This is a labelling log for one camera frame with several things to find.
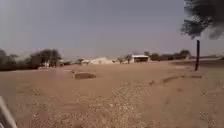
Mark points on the low white building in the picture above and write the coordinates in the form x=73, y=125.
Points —
x=100, y=61

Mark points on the white open shelter building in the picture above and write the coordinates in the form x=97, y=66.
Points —
x=139, y=59

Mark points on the low dirt mound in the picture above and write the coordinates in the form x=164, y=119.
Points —
x=84, y=75

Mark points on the brown dry dirt ground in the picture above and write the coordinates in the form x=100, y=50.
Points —
x=110, y=96

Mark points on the row of distant trees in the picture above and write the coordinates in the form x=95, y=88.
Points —
x=170, y=56

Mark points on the group of dark trees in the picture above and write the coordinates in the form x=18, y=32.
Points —
x=40, y=57

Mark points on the tree with thin dark trunk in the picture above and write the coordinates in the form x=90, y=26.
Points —
x=197, y=53

